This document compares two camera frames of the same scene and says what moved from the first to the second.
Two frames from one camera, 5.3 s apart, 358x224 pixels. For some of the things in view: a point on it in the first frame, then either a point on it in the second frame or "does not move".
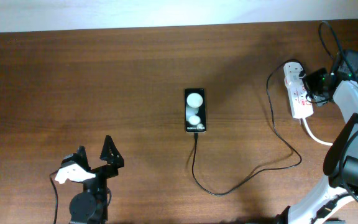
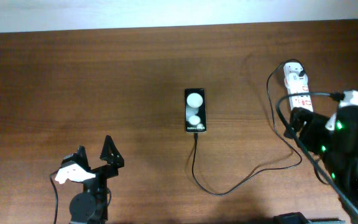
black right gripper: (307, 77) to (311, 122)
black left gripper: (114, 160) does not move
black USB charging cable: (276, 130) does not move
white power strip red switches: (300, 106) does not move
